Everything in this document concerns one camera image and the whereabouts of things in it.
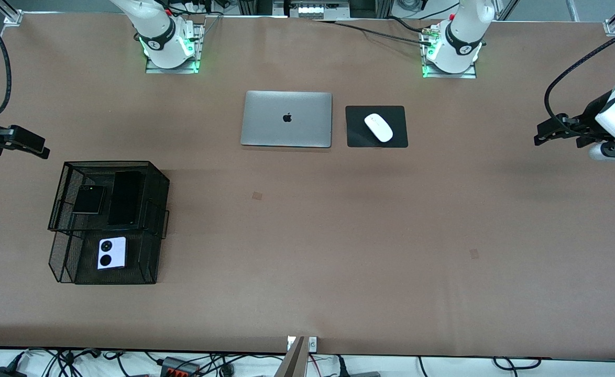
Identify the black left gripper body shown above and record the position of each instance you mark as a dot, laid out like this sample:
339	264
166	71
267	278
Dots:
584	127

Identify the black square flip phone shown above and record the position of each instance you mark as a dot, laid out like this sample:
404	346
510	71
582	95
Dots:
88	201

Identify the black long phone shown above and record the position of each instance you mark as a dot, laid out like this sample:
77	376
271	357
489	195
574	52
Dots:
125	199

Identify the lilac flip phone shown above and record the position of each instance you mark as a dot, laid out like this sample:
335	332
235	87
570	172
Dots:
120	256

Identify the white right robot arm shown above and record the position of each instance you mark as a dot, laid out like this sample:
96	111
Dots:
155	26

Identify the slanted aluminium leg profile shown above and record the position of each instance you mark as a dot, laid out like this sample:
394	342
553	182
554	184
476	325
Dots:
573	11

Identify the black mesh two-tier tray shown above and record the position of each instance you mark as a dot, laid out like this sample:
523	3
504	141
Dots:
155	193

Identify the white computer mouse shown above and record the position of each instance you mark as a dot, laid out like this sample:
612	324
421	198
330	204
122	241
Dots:
379	127

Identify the black mouse pad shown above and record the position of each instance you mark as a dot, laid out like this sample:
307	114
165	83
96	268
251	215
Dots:
357	133

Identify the black power adapter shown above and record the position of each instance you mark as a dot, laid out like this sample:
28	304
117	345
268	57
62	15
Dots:
3	373

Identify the silver closed laptop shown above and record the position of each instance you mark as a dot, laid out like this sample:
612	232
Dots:
271	120

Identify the white power strip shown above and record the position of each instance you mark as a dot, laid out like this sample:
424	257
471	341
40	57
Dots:
313	10

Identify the black power strip red switches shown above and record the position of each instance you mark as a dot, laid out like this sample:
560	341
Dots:
179	369

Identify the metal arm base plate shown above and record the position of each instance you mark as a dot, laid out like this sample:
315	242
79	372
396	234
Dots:
174	70
464	75

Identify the small metal bracket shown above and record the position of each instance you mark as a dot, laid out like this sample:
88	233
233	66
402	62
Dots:
291	344
313	344

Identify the grey brown post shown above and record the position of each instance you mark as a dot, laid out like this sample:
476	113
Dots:
294	364

